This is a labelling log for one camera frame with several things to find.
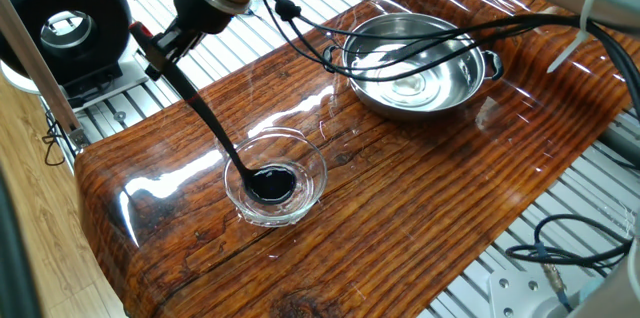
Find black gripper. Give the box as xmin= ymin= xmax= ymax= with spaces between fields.
xmin=144 ymin=0 xmax=236 ymax=82

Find black ladle with red accents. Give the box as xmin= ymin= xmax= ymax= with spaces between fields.
xmin=128 ymin=21 xmax=298 ymax=206

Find clear glass bowl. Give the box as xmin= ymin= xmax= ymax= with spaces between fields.
xmin=222 ymin=126 xmax=329 ymax=228

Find brown wooden beam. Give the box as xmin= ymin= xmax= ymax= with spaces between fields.
xmin=0 ymin=0 xmax=91 ymax=152

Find glossy wood grain table mat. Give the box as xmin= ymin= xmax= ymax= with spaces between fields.
xmin=73 ymin=0 xmax=640 ymax=318

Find white zip tie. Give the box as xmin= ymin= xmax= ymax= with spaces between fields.
xmin=547 ymin=0 xmax=624 ymax=74

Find black gripper cable bundle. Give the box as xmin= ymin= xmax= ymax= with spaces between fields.
xmin=259 ymin=0 xmax=640 ymax=109

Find black ring light on stand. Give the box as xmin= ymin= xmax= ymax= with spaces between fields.
xmin=0 ymin=0 xmax=150 ymax=112

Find thin black cable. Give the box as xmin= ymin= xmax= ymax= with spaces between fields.
xmin=41 ymin=109 xmax=69 ymax=167

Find dark foreground frame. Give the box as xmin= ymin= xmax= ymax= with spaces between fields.
xmin=0 ymin=165 xmax=42 ymax=318

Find steel pan with black handles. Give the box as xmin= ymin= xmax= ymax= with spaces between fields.
xmin=322 ymin=12 xmax=505 ymax=120

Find black base cable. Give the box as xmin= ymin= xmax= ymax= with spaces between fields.
xmin=504 ymin=213 xmax=634 ymax=279

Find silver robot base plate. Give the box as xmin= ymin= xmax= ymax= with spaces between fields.
xmin=487 ymin=270 xmax=566 ymax=318

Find metal cable connector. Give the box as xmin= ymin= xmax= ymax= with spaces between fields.
xmin=542 ymin=261 xmax=572 ymax=312

